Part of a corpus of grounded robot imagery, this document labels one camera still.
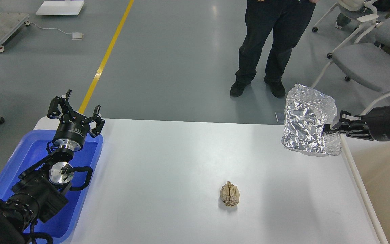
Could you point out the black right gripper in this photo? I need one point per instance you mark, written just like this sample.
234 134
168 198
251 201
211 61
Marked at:
377 121

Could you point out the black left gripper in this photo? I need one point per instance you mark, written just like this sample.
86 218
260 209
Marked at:
71 132

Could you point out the silver foil bag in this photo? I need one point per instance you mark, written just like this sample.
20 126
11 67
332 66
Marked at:
307 111

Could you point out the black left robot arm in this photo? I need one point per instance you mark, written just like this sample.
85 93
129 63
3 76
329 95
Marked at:
41 190

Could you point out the beige plastic bin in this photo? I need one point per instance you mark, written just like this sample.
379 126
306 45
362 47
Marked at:
372 160

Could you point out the left floor metal plate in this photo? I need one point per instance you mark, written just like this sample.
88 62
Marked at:
280 117

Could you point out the white office chair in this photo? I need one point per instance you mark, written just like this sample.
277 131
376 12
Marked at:
362 11

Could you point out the white flat board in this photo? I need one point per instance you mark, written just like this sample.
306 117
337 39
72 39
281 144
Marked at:
60 7

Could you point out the metal cart platform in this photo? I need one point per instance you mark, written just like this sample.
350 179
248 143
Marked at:
9 24

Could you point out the crumpled brown paper ball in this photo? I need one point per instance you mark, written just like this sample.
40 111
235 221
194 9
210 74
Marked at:
230 194

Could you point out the grey chair white frame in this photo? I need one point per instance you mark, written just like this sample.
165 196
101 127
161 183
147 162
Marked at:
365 63

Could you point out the white power adapter with cable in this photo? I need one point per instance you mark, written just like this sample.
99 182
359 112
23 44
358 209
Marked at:
73 35

